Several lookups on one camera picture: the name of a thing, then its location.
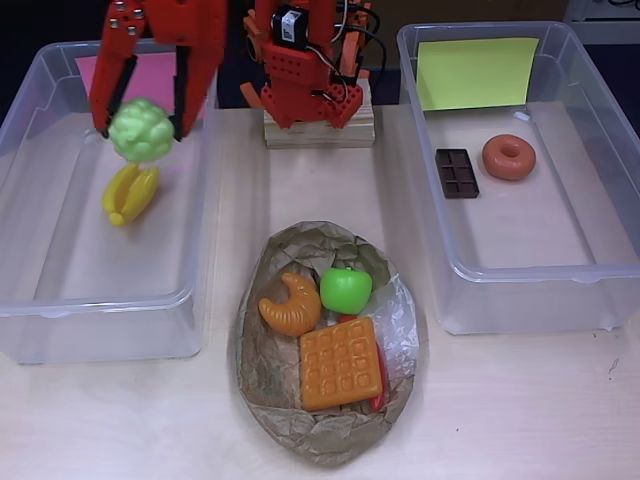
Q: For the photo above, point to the wooden base block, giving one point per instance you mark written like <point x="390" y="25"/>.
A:
<point x="320" y="140"/>

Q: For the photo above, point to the orange toy croissant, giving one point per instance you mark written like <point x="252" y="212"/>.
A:
<point x="295" y="312"/>

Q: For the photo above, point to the light orange printed part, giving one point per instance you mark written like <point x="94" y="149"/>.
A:
<point x="255" y="35"/>

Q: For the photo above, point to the clear plastic bin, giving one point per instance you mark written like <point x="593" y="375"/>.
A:
<point x="525" y="240"/>
<point x="125" y="250"/>

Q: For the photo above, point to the light green toy grapes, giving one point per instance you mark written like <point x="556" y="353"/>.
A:
<point x="142" y="130"/>

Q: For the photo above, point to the yellow toy banana bunch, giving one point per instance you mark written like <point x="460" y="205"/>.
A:
<point x="130" y="195"/>

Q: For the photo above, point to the orange-red robot arm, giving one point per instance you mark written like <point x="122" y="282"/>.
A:
<point x="290" y="75"/>

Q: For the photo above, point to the orange toy waffle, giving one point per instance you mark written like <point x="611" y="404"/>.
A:
<point x="340" y="365"/>

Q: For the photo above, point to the yellow-green paper label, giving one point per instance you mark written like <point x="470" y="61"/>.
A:
<point x="475" y="75"/>

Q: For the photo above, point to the pink paper label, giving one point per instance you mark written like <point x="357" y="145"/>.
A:
<point x="152" y="75"/>

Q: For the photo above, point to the red toy chili pepper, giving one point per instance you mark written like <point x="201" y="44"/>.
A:
<point x="378" y="401"/>

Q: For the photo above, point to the dark brown toy chocolate bar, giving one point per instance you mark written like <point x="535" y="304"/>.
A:
<point x="457" y="175"/>

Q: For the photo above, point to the brown toy donut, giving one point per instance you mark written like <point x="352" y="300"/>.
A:
<point x="495" y="162"/>

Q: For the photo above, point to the crumpled brown paper bag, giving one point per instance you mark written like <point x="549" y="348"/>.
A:
<point x="325" y="440"/>

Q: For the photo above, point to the orange-red gripper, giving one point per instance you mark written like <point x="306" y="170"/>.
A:
<point x="159" y="26"/>

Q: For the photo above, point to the green toy apple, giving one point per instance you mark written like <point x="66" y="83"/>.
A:
<point x="345" y="292"/>

